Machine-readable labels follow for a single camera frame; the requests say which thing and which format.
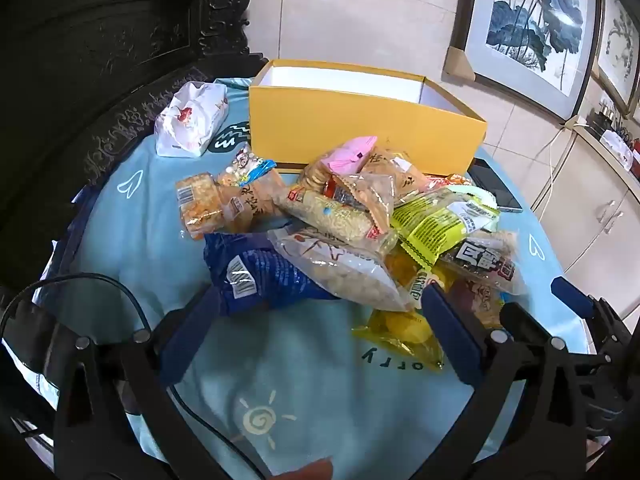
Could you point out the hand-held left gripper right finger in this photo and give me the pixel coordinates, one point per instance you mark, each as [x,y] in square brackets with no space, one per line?
[450,335]

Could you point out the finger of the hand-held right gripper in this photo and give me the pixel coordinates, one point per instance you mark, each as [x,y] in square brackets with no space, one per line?
[522,322]
[570,296]

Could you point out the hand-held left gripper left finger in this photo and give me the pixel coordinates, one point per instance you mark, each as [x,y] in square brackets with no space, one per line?
[192,332]

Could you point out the brown snack packet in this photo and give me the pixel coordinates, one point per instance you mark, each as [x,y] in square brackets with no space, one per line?
[477,302]

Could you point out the yellow chips packet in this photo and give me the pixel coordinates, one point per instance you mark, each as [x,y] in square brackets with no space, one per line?
[395,335]

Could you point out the black print snack packet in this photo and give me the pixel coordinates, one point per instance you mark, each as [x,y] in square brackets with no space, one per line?
[482,260]

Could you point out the yellow long snack packet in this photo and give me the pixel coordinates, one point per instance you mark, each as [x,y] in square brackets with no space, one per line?
[440,225]

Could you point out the large clear puffed snack packet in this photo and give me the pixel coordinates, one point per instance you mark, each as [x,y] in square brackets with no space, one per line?
[345,270]

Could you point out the clear orange cracker packet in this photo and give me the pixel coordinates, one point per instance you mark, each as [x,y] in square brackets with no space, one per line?
[197,205]

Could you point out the clear brown print cracker packet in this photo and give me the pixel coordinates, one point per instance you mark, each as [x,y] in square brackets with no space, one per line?
[252,205]

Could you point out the small orange snack packet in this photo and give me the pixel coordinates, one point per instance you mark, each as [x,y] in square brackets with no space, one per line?
[450,182]

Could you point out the clear red label snack packet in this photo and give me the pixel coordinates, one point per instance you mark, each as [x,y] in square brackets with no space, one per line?
[362,197]

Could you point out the clear long rice cake packet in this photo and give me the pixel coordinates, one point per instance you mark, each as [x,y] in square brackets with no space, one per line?
[330,220]

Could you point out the blue white label snack packet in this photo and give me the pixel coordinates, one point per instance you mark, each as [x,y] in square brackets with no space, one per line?
[247,167]

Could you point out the clear golden biscuit packet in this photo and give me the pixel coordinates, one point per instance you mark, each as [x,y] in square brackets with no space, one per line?
[395,167]

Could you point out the round cracker sleeve packet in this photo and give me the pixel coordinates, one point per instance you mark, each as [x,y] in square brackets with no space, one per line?
[316,175]

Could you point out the pink spotted snack pouch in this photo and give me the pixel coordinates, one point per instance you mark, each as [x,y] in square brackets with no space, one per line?
[350,152]

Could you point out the yellow cardboard box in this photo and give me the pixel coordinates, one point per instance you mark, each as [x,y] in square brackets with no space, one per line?
[350,125]

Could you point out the cream cabinet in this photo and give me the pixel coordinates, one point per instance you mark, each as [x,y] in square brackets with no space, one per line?
[590,240]

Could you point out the light blue printed tablecloth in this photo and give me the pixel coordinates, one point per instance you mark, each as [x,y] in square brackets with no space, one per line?
[150,240]

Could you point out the black smartphone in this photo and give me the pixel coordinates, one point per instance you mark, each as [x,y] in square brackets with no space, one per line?
[495,185]

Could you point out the white tissue pack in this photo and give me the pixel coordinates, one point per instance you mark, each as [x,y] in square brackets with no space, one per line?
[187,120]

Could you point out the framed flower painting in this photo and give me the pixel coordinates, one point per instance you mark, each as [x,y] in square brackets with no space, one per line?
[620,45]

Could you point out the cardboard corner protector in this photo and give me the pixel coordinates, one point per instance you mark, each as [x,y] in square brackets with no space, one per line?
[459,62]

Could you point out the framed blue lotus painting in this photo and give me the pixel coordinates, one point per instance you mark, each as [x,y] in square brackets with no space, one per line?
[530,15]

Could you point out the carved dark wooden screen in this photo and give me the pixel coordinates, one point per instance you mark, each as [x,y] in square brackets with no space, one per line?
[100,60]

